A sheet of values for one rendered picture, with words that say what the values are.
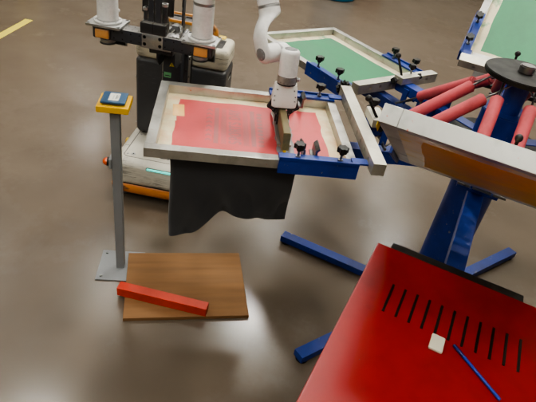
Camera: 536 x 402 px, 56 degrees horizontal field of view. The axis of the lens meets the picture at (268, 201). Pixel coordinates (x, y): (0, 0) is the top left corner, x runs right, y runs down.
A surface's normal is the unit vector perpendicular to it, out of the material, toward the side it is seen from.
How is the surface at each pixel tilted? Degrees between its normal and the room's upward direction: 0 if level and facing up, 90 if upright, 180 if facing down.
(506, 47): 32
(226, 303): 0
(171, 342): 0
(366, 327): 0
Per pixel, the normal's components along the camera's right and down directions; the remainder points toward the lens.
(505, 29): -0.11, -0.43
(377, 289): 0.15, -0.80
